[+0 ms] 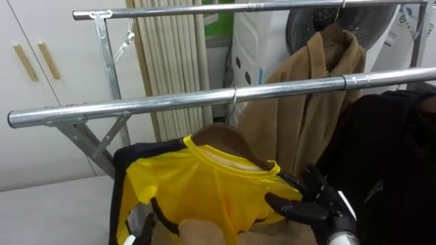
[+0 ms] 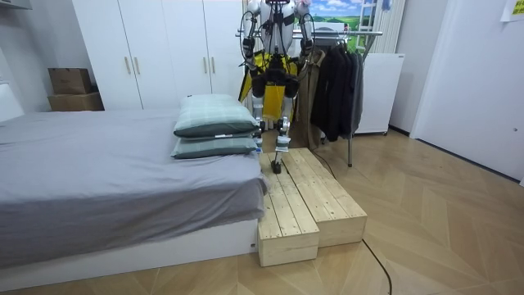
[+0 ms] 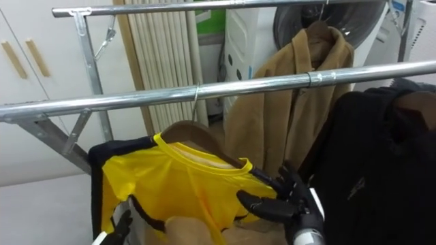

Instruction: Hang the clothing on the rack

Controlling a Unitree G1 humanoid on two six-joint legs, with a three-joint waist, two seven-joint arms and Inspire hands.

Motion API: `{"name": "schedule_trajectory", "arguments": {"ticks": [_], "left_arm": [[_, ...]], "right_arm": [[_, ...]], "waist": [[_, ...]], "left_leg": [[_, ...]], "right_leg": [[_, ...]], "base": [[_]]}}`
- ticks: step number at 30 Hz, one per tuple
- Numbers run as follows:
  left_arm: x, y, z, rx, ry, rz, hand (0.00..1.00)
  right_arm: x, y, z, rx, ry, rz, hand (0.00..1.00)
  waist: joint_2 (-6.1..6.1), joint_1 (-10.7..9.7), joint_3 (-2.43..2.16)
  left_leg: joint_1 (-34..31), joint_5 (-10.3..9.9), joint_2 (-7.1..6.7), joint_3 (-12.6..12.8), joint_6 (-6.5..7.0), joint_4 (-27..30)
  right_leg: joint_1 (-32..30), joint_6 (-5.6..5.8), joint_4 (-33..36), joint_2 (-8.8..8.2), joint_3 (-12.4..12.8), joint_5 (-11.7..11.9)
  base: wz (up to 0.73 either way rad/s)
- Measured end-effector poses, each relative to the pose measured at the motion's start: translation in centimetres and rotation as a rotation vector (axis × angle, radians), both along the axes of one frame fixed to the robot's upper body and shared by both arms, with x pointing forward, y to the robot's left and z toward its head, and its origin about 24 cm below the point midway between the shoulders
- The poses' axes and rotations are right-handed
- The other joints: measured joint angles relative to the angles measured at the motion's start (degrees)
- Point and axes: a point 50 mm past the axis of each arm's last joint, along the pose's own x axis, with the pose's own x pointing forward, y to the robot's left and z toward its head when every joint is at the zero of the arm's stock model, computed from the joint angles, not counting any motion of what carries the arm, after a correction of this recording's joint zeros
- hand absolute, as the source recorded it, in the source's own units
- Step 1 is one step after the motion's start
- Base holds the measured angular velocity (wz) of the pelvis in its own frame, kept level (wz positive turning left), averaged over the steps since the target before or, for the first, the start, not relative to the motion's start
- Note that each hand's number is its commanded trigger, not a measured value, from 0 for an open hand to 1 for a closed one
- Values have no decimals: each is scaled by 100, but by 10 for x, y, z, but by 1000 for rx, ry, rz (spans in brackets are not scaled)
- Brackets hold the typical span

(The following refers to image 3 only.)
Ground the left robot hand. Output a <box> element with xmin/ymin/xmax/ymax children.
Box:
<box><xmin>91</xmin><ymin>209</ymin><xmax>134</xmax><ymax>245</ymax></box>

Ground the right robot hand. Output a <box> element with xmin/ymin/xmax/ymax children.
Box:
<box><xmin>236</xmin><ymin>163</ymin><xmax>325</xmax><ymax>235</ymax></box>

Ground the yellow shirt with black trim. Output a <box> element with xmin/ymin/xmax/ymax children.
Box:
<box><xmin>87</xmin><ymin>132</ymin><xmax>279</xmax><ymax>245</ymax></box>

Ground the brown wooden clothes hanger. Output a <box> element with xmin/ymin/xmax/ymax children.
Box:
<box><xmin>392</xmin><ymin>89</ymin><xmax>436</xmax><ymax>132</ymax></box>
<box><xmin>304</xmin><ymin>0</ymin><xmax>330</xmax><ymax>46</ymax></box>
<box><xmin>159</xmin><ymin>81</ymin><xmax>245</xmax><ymax>169</ymax></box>

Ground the tan coat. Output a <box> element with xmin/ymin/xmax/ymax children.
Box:
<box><xmin>224</xmin><ymin>27</ymin><xmax>356</xmax><ymax>178</ymax></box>

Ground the black jacket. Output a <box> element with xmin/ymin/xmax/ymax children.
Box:
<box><xmin>297</xmin><ymin>78</ymin><xmax>436</xmax><ymax>245</ymax></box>

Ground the silver metal clothes rack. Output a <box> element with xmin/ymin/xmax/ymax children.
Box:
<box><xmin>0</xmin><ymin>0</ymin><xmax>436</xmax><ymax>176</ymax></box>

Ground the white washing machine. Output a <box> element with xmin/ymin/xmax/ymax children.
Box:
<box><xmin>222</xmin><ymin>0</ymin><xmax>391</xmax><ymax>117</ymax></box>

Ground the beige pleated curtain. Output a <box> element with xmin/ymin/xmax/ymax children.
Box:
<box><xmin>113</xmin><ymin>0</ymin><xmax>210</xmax><ymax>135</ymax></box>

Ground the white boxy appliance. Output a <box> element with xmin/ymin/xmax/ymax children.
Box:
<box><xmin>407</xmin><ymin>0</ymin><xmax>436</xmax><ymax>86</ymax></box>

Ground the white wardrobe with wooden handles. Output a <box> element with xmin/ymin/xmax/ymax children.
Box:
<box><xmin>0</xmin><ymin>0</ymin><xmax>148</xmax><ymax>188</ymax></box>

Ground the landscape wall poster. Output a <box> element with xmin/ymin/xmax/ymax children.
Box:
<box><xmin>194</xmin><ymin>0</ymin><xmax>227</xmax><ymax>36</ymax></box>

